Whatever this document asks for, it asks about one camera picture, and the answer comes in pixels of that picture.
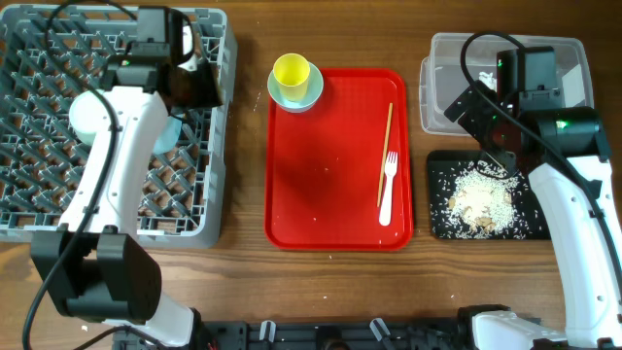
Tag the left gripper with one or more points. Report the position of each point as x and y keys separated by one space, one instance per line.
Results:
x=209 y=75

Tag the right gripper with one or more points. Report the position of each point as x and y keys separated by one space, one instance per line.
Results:
x=470 y=121

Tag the large light blue plate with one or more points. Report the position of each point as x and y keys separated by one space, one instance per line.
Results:
x=168 y=137

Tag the rice and food scraps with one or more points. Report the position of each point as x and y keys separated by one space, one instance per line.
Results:
x=483 y=204

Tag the green bowl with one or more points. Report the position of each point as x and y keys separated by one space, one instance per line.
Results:
x=88 y=116

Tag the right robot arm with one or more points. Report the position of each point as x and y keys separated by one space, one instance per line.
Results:
x=565 y=155

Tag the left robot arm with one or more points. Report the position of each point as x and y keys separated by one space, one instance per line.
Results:
x=92 y=265

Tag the clear plastic waste bin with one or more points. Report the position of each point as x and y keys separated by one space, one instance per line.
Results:
x=442 y=79

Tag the grey plastic dishwasher rack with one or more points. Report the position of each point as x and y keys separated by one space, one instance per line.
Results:
x=42 y=159

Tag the wooden chopstick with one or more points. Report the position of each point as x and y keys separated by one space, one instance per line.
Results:
x=385 y=150

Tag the black plastic tray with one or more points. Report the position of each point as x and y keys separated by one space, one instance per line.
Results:
x=439 y=194

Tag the yellow plastic cup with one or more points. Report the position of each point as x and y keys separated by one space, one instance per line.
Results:
x=292 y=72

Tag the small light blue bowl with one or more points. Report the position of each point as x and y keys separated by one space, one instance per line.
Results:
x=314 y=91

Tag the white plastic fork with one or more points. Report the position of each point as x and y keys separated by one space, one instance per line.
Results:
x=390 y=171

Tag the red plastic serving tray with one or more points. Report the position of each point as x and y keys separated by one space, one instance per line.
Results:
x=323 y=166

